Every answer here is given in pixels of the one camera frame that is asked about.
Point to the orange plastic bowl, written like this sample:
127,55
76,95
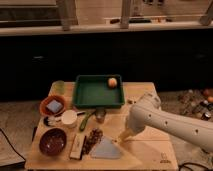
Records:
46,112

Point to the dark maroon bowl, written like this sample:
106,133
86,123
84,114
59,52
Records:
53,142

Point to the silver fork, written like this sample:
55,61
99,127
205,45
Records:
131,101

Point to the white ceramic mug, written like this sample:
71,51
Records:
69,118

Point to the green plastic tray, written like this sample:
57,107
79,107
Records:
92,91

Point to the light green plastic cup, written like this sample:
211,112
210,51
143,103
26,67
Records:
58,87

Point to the small metal cup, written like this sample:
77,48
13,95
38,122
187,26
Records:
100,115

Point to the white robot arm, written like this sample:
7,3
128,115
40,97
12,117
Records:
146,112

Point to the light blue triangular cloth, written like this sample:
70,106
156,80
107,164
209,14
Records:
106,149

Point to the dark grape bunch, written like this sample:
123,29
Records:
93,138

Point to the green cucumber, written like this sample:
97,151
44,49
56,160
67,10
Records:
84,121

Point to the orange peach fruit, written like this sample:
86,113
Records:
112,82

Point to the blue sponge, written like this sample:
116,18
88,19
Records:
54,106

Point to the wooden block brush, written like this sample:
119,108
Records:
77,146

